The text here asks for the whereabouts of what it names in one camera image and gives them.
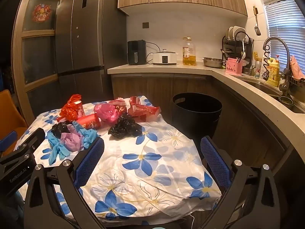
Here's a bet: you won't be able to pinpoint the red round door sticker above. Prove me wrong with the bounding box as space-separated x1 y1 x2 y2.
32 3 53 22

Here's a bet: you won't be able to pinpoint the stainless steel basin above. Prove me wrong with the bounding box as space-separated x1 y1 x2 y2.
202 57 226 68

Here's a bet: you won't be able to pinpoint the hanging slotted spatula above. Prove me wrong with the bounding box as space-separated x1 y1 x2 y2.
253 5 261 36

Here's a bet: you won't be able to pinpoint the white electric cooker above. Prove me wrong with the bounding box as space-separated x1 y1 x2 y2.
152 49 178 66

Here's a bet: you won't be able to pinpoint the round sink strainer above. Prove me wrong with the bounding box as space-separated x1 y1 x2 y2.
279 96 295 107

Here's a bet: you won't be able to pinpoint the red and white wrapper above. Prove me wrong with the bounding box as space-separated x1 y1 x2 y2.
129 96 161 123

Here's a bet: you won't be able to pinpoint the black dish rack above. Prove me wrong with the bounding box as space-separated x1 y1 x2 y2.
222 31 254 76

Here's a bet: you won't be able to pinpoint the black air fryer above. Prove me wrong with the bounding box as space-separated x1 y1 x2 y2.
127 40 147 66

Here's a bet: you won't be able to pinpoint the black round trash bin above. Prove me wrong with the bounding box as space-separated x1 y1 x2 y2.
172 93 223 149

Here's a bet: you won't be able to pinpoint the white window blinds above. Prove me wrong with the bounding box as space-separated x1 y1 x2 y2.
263 0 305 53

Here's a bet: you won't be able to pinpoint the black plastic bag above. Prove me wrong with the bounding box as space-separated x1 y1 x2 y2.
108 113 143 139
51 122 72 139

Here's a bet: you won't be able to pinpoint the red paper cup white inside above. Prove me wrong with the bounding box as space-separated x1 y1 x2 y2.
73 100 83 116

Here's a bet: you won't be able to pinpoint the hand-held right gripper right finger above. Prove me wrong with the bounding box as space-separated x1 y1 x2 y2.
201 136 282 229

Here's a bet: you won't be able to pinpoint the wood framed glass door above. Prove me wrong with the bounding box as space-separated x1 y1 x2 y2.
12 0 76 127

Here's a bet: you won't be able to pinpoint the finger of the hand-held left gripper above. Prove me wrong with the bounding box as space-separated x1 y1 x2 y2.
13 127 46 158
0 131 18 151

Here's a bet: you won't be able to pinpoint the pink plastic bag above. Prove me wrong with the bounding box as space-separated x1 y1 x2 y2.
94 102 120 126

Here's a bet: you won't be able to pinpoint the black power cable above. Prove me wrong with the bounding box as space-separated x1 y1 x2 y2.
146 42 163 64

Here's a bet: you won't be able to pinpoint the orange chair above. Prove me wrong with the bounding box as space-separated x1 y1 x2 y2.
0 89 28 144

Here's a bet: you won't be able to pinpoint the red plastic bag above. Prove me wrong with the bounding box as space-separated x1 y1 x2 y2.
57 94 84 123

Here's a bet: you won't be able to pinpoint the beige kitchen counter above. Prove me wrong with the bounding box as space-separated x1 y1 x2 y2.
107 63 305 158

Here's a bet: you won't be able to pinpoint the purple nitrile glove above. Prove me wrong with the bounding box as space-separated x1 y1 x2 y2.
60 125 84 152

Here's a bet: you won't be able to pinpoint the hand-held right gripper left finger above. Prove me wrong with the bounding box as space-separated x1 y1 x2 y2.
24 137 105 229

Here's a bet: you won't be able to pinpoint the dark steel refrigerator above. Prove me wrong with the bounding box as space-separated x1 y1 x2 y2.
54 0 128 112

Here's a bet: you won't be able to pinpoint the steel kitchen faucet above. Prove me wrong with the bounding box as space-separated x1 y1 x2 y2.
262 36 295 101

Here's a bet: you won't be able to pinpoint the stainless steel sink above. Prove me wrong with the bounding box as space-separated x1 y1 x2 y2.
241 75 305 114

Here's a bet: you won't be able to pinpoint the yellow detergent bottle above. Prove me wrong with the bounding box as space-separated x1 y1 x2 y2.
265 55 281 88

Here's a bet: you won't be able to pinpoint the silver drink can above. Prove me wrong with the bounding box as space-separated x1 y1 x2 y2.
254 60 263 79

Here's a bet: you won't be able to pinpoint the pink cloth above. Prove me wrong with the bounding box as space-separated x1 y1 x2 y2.
290 55 305 81

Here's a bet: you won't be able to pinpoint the red paper cup gold inside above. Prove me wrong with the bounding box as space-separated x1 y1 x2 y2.
77 113 100 131

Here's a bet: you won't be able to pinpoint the cooking oil bottle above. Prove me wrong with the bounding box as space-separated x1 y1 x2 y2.
182 37 196 66

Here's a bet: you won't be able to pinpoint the wooden lower cabinets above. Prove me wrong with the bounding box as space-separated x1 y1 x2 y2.
111 73 294 185

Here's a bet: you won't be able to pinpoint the blue floral tablecloth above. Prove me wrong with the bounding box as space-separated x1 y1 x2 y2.
13 95 223 221

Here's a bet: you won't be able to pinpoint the pink utensil holder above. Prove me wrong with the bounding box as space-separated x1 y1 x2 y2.
225 58 244 75

